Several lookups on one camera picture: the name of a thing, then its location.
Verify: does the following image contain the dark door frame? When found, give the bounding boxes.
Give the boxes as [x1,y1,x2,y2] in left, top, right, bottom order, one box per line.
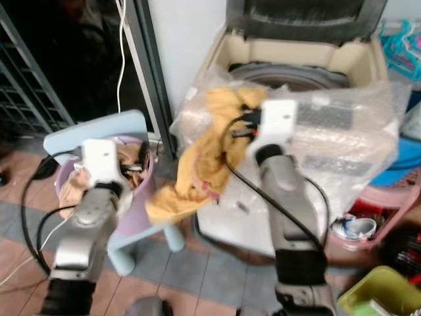
[124,0,178,159]

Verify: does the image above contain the blue plastic basin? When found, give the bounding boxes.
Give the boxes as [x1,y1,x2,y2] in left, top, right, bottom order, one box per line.
[367,135,421,189]

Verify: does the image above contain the pink clothes pile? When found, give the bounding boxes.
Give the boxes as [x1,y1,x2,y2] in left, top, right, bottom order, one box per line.
[59,165,89,219]

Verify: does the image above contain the pink plastic basin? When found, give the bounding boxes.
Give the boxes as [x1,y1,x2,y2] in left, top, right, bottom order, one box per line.
[329,183,421,252]

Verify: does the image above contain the white cup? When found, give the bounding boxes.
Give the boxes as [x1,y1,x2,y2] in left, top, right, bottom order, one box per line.
[333,216,378,242]

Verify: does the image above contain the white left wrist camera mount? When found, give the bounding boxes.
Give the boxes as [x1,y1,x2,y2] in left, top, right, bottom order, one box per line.
[82,138,130,192]

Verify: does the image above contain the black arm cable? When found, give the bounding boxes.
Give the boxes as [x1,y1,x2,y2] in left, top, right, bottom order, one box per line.
[20,149,85,277]
[222,115,333,254]

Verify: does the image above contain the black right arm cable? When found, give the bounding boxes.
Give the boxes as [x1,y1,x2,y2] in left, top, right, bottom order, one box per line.
[222,115,333,254]

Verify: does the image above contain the white hanging cable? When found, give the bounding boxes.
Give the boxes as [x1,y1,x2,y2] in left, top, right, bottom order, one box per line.
[114,0,130,114]

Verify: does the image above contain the dark washing machine lid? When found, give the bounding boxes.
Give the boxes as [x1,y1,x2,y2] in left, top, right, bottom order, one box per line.
[225,0,389,46]

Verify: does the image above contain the black slipper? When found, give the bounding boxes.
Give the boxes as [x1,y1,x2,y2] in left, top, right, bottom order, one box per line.
[33,155,59,180]

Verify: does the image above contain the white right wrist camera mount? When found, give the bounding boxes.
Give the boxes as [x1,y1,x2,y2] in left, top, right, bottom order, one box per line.
[257,99,299,156]

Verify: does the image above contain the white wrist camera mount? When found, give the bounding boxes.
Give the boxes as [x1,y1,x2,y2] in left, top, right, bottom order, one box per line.
[82,138,130,192]
[257,99,299,156]

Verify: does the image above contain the purple laundry basket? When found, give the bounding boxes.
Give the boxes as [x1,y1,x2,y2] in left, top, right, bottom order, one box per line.
[54,135,156,221]

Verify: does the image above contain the grey robot leg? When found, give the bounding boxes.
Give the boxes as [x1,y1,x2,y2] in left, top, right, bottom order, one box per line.
[124,296,175,316]

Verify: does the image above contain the light blue plastic chair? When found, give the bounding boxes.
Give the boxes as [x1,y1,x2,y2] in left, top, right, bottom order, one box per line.
[43,109,186,277]

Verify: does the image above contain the dark metal gate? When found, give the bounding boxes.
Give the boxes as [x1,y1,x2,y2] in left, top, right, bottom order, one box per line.
[0,5,55,140]

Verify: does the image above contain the yellow cloth garment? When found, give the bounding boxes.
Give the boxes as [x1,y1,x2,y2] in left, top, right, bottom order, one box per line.
[145,86,268,225]

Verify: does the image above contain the white floor cable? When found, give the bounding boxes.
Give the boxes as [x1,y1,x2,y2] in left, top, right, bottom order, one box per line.
[0,217,70,287]

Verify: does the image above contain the green plastic bin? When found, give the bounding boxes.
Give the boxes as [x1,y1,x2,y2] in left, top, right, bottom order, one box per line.
[337,265,421,316]

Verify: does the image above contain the teal clothes hangers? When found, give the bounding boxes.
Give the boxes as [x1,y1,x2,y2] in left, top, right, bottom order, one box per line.
[378,18,421,83]

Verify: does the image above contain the beige top-load washing machine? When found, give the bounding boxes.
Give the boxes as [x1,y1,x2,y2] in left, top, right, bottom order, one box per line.
[192,0,414,259]

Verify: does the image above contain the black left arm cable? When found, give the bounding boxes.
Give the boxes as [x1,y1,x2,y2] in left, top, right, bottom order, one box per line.
[20,149,85,277]

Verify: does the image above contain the clear bubble wrap cover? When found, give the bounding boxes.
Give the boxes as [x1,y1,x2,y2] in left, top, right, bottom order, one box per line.
[169,65,414,218]

